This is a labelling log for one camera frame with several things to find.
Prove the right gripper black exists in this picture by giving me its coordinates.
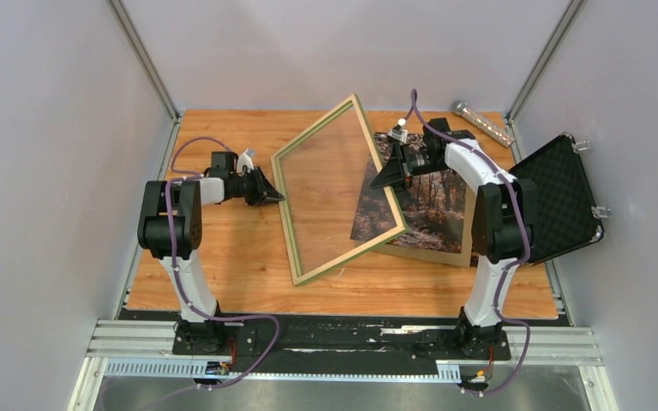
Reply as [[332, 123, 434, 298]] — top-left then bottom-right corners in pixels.
[[371, 142, 450, 194]]

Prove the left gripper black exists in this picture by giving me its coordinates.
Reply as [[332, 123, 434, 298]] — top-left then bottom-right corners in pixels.
[[231, 167, 285, 208]]

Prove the autumn forest photo board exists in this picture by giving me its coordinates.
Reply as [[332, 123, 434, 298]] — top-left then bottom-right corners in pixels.
[[350, 160, 478, 267]]

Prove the wooden picture frame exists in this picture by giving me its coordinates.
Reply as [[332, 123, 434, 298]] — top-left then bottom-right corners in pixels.
[[271, 92, 409, 287]]

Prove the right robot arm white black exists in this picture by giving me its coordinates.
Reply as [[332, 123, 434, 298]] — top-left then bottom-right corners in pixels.
[[370, 117, 537, 358]]

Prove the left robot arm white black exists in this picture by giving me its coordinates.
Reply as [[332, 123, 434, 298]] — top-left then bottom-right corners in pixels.
[[137, 148, 284, 354]]

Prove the silver glitter microphone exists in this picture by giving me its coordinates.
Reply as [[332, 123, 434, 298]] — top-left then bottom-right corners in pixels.
[[452, 100, 515, 148]]

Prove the black poker chip case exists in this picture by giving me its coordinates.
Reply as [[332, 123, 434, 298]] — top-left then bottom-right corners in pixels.
[[510, 133, 610, 265]]

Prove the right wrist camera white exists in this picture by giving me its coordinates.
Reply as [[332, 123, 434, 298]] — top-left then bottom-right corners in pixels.
[[386, 118, 409, 145]]

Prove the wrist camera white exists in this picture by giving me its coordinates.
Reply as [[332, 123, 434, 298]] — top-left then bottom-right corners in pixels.
[[386, 118, 409, 145], [236, 148, 256, 176]]

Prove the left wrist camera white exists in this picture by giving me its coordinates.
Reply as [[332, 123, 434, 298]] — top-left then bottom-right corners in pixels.
[[236, 148, 256, 176]]

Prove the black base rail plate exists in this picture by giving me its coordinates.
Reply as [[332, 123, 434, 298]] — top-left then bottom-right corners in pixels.
[[170, 310, 513, 377]]

